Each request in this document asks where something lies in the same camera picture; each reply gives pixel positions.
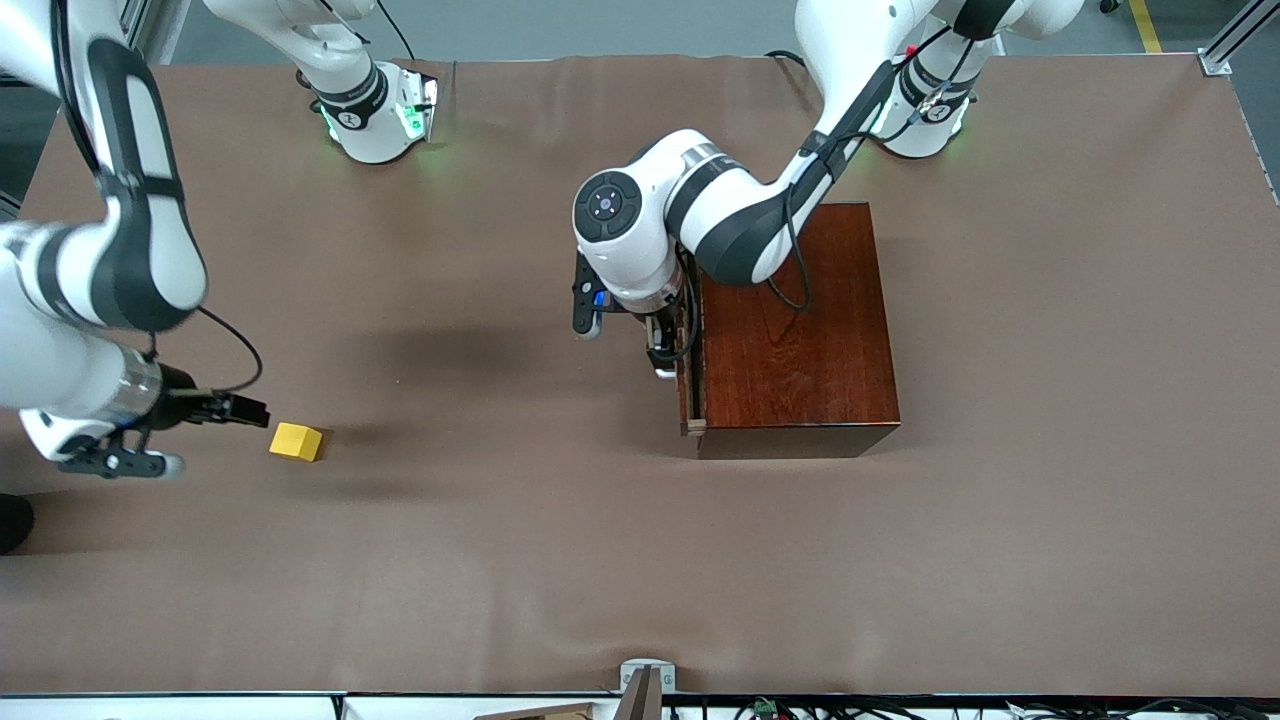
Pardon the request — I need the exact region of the brown table cover cloth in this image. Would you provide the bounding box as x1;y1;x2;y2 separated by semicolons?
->
0;52;1280;699

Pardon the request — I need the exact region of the yellow cube block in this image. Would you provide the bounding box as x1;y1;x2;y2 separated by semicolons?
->
268;421;325;464

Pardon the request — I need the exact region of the single aluminium frame profile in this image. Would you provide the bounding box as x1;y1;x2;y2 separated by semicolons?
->
1200;0;1280;78

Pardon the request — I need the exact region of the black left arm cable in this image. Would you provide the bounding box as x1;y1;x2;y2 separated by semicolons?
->
764;20;986;312

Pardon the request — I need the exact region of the right base connector plate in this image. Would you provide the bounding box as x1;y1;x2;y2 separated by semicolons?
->
397;72;440;144

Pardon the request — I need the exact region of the dark brown wooden cabinet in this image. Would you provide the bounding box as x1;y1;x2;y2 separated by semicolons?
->
697;202;902;461

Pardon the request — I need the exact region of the black rounded object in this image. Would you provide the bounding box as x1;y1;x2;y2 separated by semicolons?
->
0;492;35;555

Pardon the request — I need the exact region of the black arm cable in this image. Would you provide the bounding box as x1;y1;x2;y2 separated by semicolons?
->
764;20;986;312
194;304;265;395

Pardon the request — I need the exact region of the black right base cable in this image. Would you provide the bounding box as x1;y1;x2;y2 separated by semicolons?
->
374;0;417;62

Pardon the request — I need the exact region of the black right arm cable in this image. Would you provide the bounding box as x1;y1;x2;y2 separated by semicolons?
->
194;304;265;395

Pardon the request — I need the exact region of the light brown board piece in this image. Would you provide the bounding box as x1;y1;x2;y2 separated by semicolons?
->
473;702;603;720

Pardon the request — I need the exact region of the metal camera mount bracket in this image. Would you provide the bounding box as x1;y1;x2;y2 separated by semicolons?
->
618;657;678;720

